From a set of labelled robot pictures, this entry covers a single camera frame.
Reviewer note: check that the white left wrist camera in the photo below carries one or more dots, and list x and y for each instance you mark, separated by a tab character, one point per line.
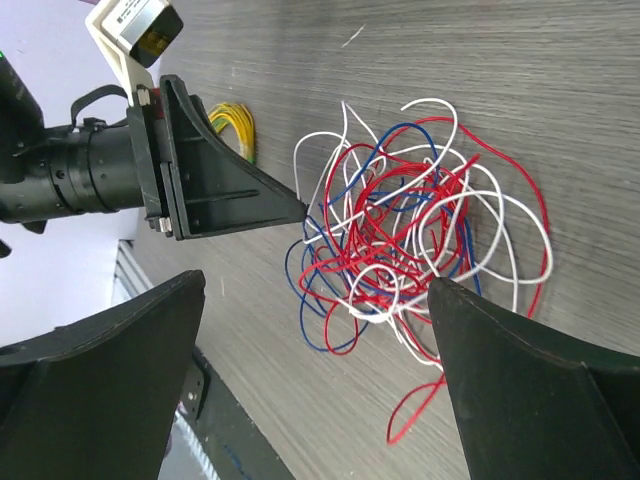
132	35

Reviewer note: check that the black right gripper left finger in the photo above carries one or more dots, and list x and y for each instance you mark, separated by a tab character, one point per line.
96	399

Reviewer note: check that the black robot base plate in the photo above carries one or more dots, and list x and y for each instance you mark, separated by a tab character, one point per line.
222	438

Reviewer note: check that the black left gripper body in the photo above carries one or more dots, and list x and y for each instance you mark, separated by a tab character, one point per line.
141	117

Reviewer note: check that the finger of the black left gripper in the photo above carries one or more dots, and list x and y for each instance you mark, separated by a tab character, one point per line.
210	189

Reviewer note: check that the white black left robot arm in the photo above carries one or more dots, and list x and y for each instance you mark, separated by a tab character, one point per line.
86	166

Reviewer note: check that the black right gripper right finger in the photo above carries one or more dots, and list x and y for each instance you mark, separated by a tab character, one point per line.
531	402

